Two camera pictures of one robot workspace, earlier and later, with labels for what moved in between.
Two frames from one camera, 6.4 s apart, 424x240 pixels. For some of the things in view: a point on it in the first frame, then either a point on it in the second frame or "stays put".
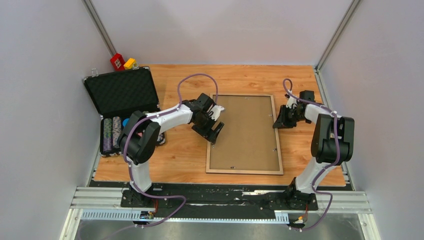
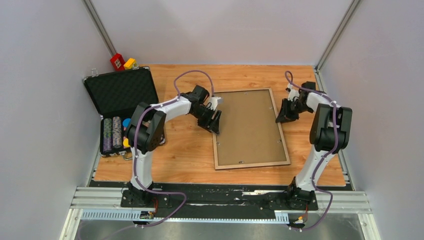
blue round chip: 125,121 stays put
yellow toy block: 129,63 stays put
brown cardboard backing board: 248,140 stays put
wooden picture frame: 208,170 -> 236,166
